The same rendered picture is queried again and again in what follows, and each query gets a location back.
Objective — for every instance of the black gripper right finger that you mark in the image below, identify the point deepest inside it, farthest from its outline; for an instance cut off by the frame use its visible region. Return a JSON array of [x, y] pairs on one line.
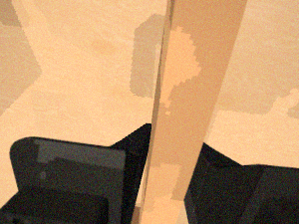
[[222, 191]]

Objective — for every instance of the long wooden rail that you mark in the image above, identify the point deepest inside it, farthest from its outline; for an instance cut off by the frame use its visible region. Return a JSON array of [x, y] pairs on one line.
[[196, 47]]

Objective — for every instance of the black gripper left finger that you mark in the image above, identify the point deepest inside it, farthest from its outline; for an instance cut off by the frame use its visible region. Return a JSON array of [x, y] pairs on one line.
[[114, 171]]

